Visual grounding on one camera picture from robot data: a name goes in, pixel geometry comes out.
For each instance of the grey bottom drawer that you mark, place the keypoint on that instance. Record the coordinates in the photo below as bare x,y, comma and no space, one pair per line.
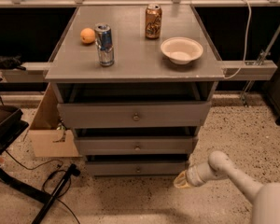
146,164

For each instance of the black tray on stand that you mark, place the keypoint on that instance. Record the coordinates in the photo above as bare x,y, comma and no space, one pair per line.
11,125

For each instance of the grey wooden drawer cabinet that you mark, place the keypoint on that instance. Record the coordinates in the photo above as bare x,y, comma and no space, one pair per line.
199,90

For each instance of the grey top drawer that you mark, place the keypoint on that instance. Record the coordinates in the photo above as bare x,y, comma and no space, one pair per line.
156,109

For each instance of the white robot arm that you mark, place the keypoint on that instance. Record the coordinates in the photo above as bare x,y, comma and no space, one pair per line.
265,198

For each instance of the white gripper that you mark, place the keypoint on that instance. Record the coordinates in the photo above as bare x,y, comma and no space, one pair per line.
193,177

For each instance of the grey middle drawer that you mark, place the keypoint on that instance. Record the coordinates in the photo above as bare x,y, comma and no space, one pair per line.
128,141

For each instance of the black object on rail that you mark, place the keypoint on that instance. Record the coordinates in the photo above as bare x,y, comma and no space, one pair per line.
11,62

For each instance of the black stand leg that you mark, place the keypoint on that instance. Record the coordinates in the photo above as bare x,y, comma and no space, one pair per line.
54,196

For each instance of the orange fruit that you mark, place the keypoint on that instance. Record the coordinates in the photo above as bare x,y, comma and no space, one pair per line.
87,36

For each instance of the brown gold soda can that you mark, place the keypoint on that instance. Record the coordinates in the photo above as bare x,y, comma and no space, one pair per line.
153,21

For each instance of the white paper bowl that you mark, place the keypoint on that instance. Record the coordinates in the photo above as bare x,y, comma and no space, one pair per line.
181,50

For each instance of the grey drawer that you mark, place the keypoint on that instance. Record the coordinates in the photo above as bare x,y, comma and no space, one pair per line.
146,164
128,141
156,109

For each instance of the blue silver energy drink can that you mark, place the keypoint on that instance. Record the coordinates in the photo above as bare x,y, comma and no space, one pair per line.
104,44

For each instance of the metal rail frame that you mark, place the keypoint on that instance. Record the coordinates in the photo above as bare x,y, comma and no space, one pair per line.
249,70

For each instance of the cardboard box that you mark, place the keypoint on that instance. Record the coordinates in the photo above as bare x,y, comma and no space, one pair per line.
49,137

